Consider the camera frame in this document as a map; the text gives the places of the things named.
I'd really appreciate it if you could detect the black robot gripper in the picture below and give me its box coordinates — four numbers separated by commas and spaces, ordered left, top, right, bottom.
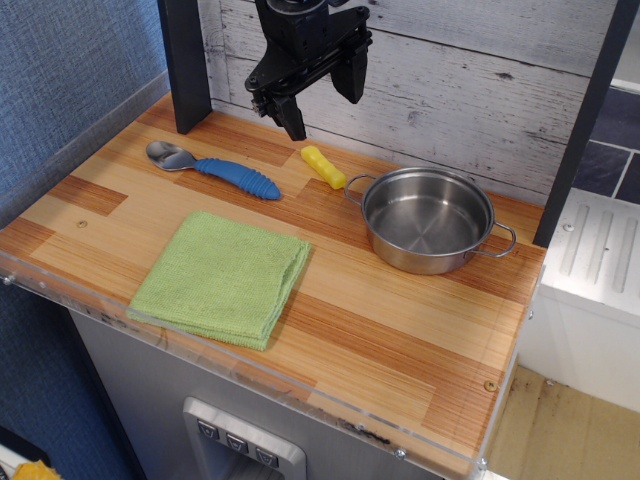
245, 1, 372, 140

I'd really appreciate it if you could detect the green cloth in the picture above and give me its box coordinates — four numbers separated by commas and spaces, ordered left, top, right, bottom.
130, 211, 311, 351

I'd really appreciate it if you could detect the yellow plastic corn piece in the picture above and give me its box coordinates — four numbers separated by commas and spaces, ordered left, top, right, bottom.
300, 146, 347, 190

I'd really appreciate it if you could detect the stainless steel pot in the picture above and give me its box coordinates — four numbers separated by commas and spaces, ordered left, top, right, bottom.
344, 167, 517, 275

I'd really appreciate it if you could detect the white ribbed cabinet top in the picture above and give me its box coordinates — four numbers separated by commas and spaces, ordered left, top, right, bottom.
541, 188, 639, 318

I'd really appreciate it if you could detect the silver dispenser button panel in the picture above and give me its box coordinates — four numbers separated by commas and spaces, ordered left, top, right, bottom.
183, 397, 307, 479

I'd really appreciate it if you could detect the yellow object bottom left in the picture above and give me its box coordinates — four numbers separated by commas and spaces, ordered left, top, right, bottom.
12, 461, 62, 480

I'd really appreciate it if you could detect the dark left shelf post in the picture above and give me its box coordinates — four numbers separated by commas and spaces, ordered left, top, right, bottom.
157, 0, 212, 134

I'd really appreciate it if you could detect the dark shelf post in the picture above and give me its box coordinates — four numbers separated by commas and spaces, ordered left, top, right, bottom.
157, 0, 212, 134
533, 0, 639, 248

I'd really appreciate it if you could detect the blue handled metal spoon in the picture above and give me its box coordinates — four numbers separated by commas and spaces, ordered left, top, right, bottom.
146, 141, 281, 200

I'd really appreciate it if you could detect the dark right shelf post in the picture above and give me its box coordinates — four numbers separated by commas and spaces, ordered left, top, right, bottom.
533, 0, 639, 248

